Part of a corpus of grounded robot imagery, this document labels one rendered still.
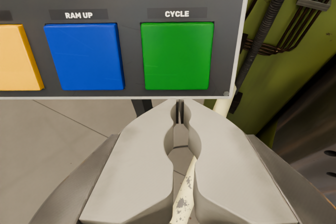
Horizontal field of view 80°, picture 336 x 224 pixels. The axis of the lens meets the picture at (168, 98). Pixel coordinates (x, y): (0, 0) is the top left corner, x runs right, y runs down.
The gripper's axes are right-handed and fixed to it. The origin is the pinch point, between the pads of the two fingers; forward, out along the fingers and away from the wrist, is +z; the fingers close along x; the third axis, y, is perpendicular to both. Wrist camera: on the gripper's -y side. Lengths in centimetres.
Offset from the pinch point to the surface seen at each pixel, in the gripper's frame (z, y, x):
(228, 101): 43, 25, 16
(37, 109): 101, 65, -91
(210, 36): 10.3, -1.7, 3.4
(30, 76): 10.3, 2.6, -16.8
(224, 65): 11.0, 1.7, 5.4
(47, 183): 62, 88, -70
